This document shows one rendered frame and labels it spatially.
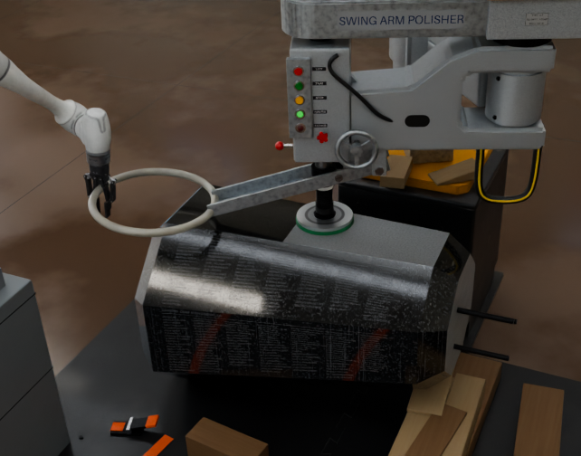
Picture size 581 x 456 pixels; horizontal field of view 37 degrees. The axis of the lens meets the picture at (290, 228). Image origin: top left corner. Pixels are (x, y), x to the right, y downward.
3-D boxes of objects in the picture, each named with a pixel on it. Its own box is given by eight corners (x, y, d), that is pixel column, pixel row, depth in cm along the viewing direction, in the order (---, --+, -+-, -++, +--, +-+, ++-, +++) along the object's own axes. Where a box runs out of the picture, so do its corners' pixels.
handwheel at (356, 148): (377, 157, 305) (378, 118, 297) (378, 171, 297) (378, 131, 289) (335, 157, 306) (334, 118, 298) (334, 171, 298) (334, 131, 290)
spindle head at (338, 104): (394, 142, 321) (397, 24, 298) (396, 169, 303) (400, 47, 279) (297, 142, 324) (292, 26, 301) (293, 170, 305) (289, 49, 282)
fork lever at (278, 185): (389, 150, 322) (385, 138, 319) (390, 175, 305) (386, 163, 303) (216, 196, 337) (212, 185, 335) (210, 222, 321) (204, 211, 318)
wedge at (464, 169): (471, 167, 364) (472, 156, 362) (482, 178, 356) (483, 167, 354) (427, 175, 360) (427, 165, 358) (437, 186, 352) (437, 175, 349)
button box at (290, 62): (312, 135, 299) (310, 56, 284) (312, 137, 296) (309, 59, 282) (290, 135, 299) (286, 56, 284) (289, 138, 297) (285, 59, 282)
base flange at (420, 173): (391, 130, 408) (392, 120, 405) (495, 147, 389) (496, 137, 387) (353, 176, 370) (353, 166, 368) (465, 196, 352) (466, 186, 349)
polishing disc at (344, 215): (319, 238, 315) (319, 235, 314) (285, 215, 330) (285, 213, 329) (364, 218, 325) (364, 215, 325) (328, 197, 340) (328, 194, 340)
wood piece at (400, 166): (389, 164, 370) (389, 154, 367) (413, 166, 367) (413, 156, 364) (380, 187, 354) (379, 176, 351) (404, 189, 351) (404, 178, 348)
